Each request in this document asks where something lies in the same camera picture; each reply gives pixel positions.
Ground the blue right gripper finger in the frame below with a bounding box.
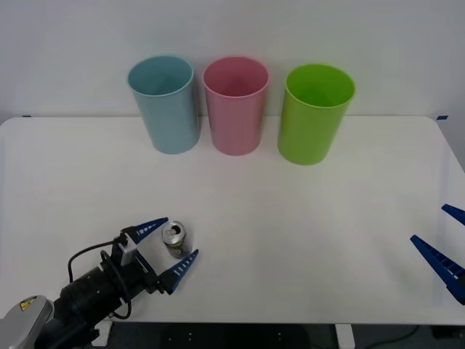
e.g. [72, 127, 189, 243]
[441, 204, 465, 226]
[409, 234, 465, 305]

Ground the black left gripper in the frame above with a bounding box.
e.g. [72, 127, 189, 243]
[108, 217, 200, 304]

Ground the silver drink can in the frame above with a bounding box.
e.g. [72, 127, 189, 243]
[161, 220, 193, 260]

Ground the white table leg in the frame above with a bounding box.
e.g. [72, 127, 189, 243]
[90, 322, 112, 346]
[334, 324, 355, 349]

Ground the pale blue plastic bin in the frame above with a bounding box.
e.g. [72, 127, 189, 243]
[126, 55, 202, 155]

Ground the pink plastic bin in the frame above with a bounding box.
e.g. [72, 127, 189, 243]
[202, 55, 270, 156]

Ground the green plastic bin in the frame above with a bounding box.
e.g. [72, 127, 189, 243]
[277, 63, 357, 167]

